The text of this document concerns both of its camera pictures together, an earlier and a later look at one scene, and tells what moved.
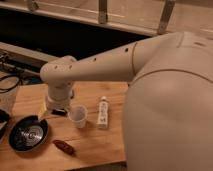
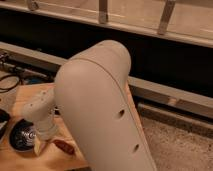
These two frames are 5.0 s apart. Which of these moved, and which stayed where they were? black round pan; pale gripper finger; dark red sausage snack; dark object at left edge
Moved: pale gripper finger
Stayed: black round pan; dark red sausage snack; dark object at left edge
